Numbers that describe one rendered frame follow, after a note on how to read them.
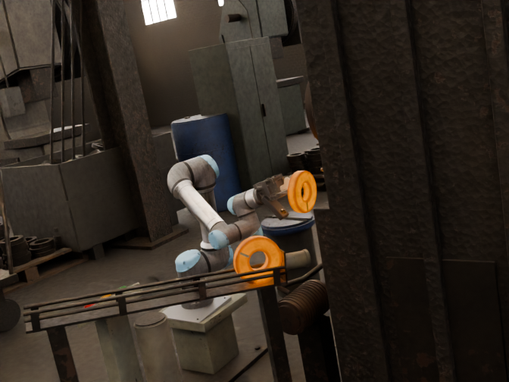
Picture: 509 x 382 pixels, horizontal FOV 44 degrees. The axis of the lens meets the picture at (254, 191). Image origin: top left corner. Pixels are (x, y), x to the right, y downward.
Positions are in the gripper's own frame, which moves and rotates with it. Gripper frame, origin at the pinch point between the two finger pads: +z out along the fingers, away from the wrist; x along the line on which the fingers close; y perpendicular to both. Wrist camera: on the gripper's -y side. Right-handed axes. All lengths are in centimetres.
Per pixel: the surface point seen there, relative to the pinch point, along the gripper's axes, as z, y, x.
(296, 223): -70, -25, 80
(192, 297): -12, -16, -60
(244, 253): 0.8, -9.9, -44.0
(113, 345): -58, -25, -62
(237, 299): -64, -39, 10
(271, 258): 4.4, -15.4, -37.0
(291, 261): 7.9, -18.8, -32.4
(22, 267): -303, 10, 57
